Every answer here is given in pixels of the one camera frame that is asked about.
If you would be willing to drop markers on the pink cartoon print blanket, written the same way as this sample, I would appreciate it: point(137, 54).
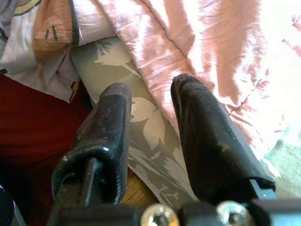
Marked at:
point(28, 47)

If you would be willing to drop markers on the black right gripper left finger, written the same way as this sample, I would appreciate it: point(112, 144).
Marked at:
point(103, 131)

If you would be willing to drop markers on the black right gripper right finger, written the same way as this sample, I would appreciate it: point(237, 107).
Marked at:
point(207, 146)

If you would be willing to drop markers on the beige floral bedspread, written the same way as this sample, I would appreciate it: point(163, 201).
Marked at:
point(155, 47)

